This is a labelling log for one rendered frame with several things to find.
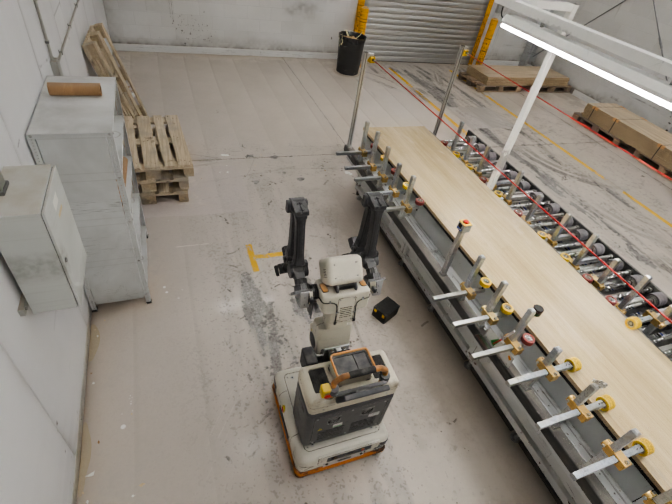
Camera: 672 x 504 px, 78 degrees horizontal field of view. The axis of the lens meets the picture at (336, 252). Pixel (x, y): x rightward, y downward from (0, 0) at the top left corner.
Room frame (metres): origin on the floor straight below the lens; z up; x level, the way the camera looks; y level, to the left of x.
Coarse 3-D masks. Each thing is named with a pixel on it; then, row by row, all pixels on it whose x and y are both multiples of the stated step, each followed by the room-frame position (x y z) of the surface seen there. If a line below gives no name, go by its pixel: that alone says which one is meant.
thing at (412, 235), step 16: (352, 160) 4.04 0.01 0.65; (400, 224) 3.00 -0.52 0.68; (416, 240) 2.79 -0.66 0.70; (432, 256) 2.62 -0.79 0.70; (432, 272) 2.48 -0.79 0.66; (448, 288) 2.29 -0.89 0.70; (464, 304) 2.15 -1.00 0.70; (512, 368) 1.66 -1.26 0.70; (528, 400) 1.45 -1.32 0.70; (544, 416) 1.36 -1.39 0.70; (544, 432) 1.29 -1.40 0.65; (560, 432) 1.28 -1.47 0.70; (560, 448) 1.19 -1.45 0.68; (576, 464) 1.10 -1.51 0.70; (576, 480) 1.05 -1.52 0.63; (592, 480) 1.03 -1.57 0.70; (592, 496) 0.97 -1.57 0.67; (608, 496) 0.97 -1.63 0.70
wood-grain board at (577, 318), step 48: (384, 144) 4.05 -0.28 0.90; (432, 144) 4.28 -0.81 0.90; (432, 192) 3.28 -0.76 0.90; (480, 192) 3.45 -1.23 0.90; (480, 240) 2.70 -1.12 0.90; (528, 240) 2.83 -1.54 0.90; (528, 288) 2.23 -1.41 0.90; (576, 288) 2.33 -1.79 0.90; (576, 336) 1.86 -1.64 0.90; (624, 336) 1.94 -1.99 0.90; (576, 384) 1.48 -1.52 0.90; (624, 384) 1.55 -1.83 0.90; (624, 432) 1.23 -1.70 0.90
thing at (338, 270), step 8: (336, 256) 1.67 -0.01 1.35; (344, 256) 1.64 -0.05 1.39; (352, 256) 1.65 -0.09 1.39; (320, 264) 1.63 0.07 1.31; (328, 264) 1.57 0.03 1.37; (336, 264) 1.58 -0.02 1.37; (344, 264) 1.60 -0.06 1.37; (352, 264) 1.62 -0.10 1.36; (360, 264) 1.64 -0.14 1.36; (320, 272) 1.62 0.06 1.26; (328, 272) 1.55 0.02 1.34; (336, 272) 1.56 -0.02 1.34; (344, 272) 1.57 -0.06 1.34; (352, 272) 1.59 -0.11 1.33; (360, 272) 1.61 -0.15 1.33; (328, 280) 1.52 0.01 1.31; (336, 280) 1.53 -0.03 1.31; (344, 280) 1.55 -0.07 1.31; (352, 280) 1.56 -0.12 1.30; (360, 280) 1.59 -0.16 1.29
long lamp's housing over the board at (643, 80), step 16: (512, 16) 3.13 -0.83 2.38; (528, 32) 2.93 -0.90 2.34; (544, 32) 2.85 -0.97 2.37; (560, 48) 2.68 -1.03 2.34; (576, 48) 2.60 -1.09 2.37; (592, 48) 2.61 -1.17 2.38; (592, 64) 2.46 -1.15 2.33; (608, 64) 2.40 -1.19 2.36; (624, 64) 2.37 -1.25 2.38; (624, 80) 2.27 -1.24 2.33; (640, 80) 2.21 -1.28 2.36; (656, 80) 2.17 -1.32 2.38; (656, 96) 2.11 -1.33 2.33
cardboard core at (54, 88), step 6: (48, 84) 2.46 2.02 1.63; (54, 84) 2.47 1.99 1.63; (60, 84) 2.49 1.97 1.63; (66, 84) 2.51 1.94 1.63; (72, 84) 2.52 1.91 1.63; (78, 84) 2.54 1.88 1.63; (84, 84) 2.56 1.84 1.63; (90, 84) 2.57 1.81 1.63; (96, 84) 2.59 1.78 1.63; (48, 90) 2.44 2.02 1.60; (54, 90) 2.45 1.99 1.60; (60, 90) 2.47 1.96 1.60; (66, 90) 2.48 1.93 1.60; (72, 90) 2.50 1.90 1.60; (78, 90) 2.51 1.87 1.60; (84, 90) 2.53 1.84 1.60; (90, 90) 2.55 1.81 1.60; (96, 90) 2.56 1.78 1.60
